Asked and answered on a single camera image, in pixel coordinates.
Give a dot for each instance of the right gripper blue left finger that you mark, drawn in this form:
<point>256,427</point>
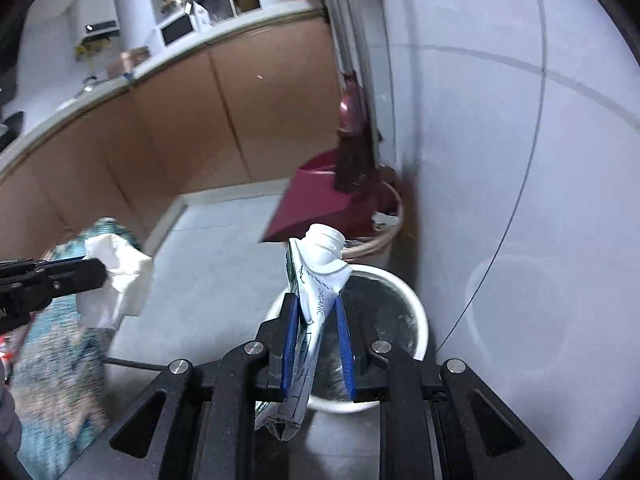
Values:
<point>279,337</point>

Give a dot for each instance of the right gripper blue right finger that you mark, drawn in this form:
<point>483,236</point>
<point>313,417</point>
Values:
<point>354,350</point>

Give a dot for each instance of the white tissue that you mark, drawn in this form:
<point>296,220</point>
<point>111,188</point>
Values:
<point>129,277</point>

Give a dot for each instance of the white round trash bin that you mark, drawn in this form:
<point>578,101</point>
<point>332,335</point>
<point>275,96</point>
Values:
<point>397,315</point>

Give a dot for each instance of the brown kitchen cabinet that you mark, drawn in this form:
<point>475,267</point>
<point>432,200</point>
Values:
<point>249,105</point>

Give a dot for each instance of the teal zigzag woven mat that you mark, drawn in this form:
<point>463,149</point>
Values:
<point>59,381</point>

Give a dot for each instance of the beige basket under dustpan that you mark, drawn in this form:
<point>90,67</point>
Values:
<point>387,220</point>

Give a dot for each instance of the maroon dustpan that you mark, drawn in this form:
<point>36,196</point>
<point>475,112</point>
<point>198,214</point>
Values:
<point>311,198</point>

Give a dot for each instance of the maroon broom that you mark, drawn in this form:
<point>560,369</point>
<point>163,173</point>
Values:
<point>356,166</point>

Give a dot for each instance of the white water heater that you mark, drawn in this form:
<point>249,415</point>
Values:
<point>94,20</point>

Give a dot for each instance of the white microwave oven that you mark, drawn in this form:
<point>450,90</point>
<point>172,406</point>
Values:
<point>176,27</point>

